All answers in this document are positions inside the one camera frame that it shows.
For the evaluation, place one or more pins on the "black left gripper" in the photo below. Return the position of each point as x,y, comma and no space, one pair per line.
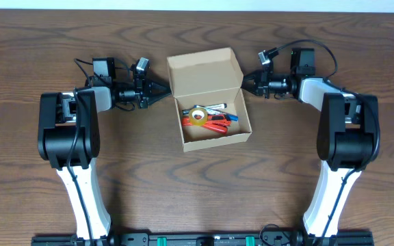
139,93

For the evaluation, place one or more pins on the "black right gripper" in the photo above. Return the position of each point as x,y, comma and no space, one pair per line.
252,79

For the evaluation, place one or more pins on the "blue whiteboard marker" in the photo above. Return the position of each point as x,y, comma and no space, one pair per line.
219,112

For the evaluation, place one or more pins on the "clear yellowish tape roll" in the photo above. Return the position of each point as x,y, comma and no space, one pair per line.
198,116

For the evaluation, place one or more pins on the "red utility knife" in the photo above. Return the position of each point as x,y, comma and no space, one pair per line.
219,119

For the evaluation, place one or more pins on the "cardboard box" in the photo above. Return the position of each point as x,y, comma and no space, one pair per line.
209,78

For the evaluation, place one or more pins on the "black whiteboard marker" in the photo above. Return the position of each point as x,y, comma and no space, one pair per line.
213,107

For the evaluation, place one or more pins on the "red multi-tool pocket knife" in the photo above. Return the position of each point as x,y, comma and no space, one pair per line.
219,128

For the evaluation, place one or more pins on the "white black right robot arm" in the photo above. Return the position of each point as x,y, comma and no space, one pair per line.
348,139

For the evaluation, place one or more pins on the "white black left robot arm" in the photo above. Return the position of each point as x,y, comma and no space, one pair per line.
69,139

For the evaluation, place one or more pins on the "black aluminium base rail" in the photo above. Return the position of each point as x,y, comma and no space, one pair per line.
272,237

